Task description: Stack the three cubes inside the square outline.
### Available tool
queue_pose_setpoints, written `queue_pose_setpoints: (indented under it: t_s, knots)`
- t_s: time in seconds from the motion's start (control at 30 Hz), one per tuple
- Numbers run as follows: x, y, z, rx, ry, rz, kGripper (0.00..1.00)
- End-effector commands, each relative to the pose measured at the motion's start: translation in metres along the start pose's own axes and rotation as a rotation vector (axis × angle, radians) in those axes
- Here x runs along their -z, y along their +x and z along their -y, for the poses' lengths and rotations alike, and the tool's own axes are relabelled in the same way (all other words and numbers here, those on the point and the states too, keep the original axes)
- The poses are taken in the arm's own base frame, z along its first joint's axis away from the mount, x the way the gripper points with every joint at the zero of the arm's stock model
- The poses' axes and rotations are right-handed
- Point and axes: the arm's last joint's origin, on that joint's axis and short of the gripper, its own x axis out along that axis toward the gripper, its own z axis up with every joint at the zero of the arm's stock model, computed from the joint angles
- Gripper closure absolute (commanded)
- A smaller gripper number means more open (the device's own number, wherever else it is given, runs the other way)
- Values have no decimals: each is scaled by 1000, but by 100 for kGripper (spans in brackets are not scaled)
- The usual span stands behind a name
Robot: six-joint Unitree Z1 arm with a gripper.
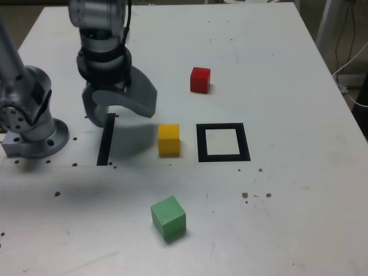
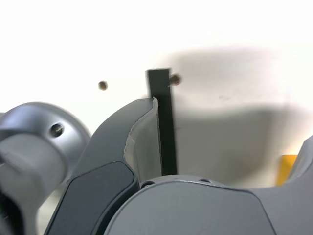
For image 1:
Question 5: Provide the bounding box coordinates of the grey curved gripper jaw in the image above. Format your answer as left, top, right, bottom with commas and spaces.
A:
82, 85, 110, 128
91, 66, 159, 119

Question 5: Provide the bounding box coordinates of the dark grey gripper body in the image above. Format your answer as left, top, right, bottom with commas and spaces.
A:
85, 81, 129, 93

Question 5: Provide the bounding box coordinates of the yellow cube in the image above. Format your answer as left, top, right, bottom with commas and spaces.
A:
158, 124, 181, 158

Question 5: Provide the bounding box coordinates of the red cube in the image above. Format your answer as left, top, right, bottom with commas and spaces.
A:
190, 67, 212, 94

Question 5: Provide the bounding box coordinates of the green cube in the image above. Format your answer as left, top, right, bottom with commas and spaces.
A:
150, 195, 187, 242

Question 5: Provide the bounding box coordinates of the black tape square outline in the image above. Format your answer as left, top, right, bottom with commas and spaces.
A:
196, 122, 251, 163

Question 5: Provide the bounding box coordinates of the black tape strip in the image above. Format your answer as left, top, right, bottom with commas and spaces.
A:
96, 113, 116, 167

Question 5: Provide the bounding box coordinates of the white metal frame post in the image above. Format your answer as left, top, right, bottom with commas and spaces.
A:
315, 0, 336, 52

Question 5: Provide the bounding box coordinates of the thin black hanging cable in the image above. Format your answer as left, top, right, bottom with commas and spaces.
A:
334, 2, 352, 74
350, 0, 357, 63

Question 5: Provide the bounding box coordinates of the white cable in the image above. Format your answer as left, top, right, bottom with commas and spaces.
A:
332, 42, 368, 108

